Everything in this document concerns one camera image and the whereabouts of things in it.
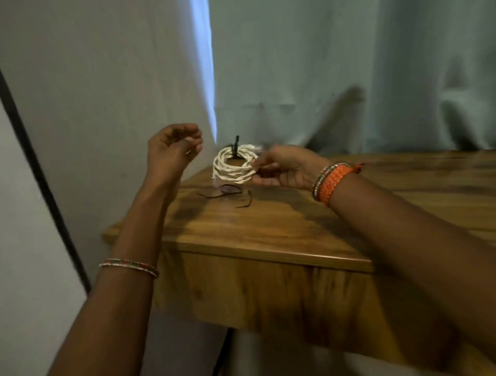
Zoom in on person's right hand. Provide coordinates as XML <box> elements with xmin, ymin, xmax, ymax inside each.
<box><xmin>250</xmin><ymin>145</ymin><xmax>333</xmax><ymax>191</ymax></box>

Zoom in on person's left hand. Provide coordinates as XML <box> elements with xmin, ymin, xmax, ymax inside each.
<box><xmin>147</xmin><ymin>123</ymin><xmax>204</xmax><ymax>191</ymax></box>

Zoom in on white twisted cable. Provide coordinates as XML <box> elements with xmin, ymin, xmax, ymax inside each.
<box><xmin>211</xmin><ymin>144</ymin><xmax>265</xmax><ymax>185</ymax></box>

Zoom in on black twist ties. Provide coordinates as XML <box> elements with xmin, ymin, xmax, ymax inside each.
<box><xmin>227</xmin><ymin>135</ymin><xmax>243</xmax><ymax>160</ymax></box>

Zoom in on long black twist tie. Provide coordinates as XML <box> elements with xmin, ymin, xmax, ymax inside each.
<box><xmin>195</xmin><ymin>184</ymin><xmax>243</xmax><ymax>199</ymax></box>

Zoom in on person's left forearm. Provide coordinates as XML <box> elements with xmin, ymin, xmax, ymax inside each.
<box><xmin>48</xmin><ymin>182</ymin><xmax>183</xmax><ymax>376</ymax></box>

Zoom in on wooden desk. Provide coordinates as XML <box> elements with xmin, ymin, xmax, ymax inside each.
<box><xmin>101</xmin><ymin>149</ymin><xmax>496</xmax><ymax>376</ymax></box>

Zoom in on silver beaded bangle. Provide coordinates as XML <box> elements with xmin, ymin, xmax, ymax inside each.
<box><xmin>99</xmin><ymin>258</ymin><xmax>160</xmax><ymax>279</ymax></box>

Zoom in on teal fabric curtain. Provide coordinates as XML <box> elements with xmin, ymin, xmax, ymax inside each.
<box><xmin>209</xmin><ymin>0</ymin><xmax>496</xmax><ymax>156</ymax></box>

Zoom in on orange braided bracelet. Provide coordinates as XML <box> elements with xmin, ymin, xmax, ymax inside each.
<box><xmin>312</xmin><ymin>162</ymin><xmax>349</xmax><ymax>202</ymax></box>
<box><xmin>318</xmin><ymin>162</ymin><xmax>365</xmax><ymax>207</ymax></box>

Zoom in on black wall trim strip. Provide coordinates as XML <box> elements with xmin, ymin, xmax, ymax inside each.
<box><xmin>0</xmin><ymin>69</ymin><xmax>92</xmax><ymax>294</ymax></box>

